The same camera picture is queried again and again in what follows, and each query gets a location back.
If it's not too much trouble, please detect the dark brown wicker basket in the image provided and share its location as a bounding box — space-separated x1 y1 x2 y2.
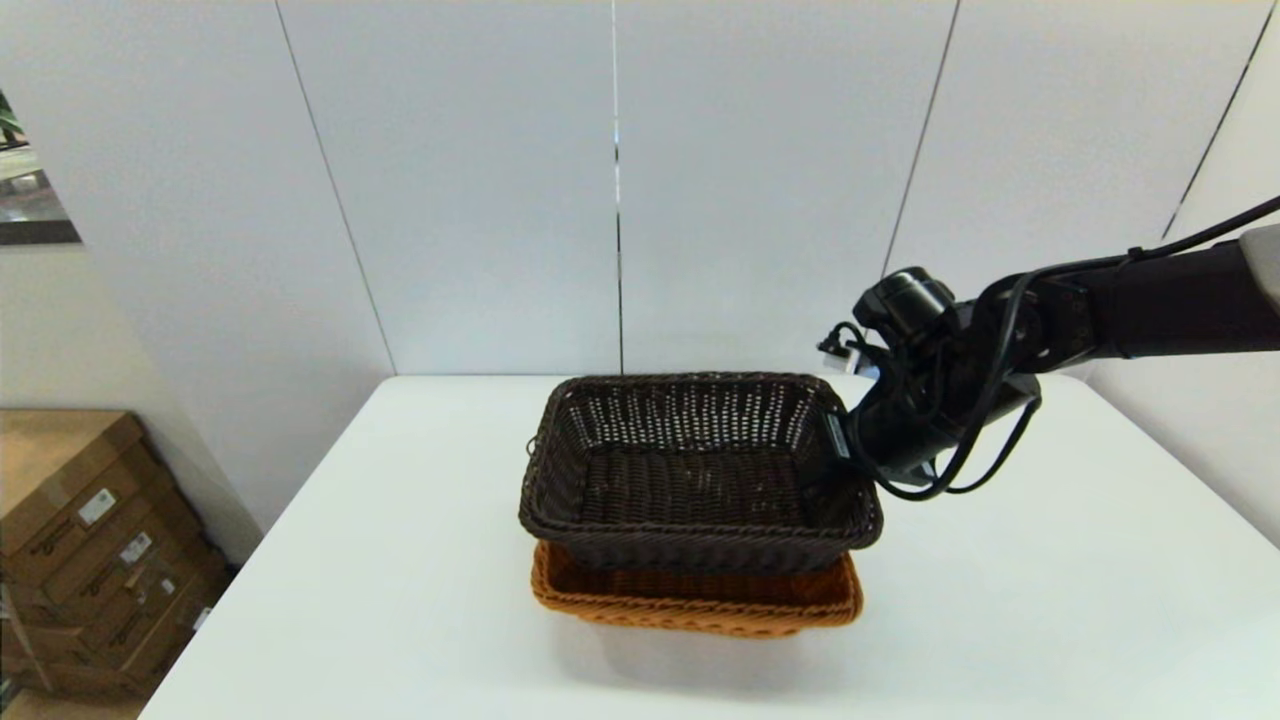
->
518 372 884 574

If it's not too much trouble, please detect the orange wicker basket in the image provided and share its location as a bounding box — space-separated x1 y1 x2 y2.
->
530 540 864 638

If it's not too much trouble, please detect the brown cardboard box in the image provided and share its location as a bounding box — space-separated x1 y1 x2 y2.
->
0 530 229 681
0 565 238 701
0 410 181 581
0 490 209 631

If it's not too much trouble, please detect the grey background counter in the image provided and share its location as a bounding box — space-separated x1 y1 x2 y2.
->
0 150 83 247

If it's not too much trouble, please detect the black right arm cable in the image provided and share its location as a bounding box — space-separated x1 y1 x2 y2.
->
820 195 1280 501

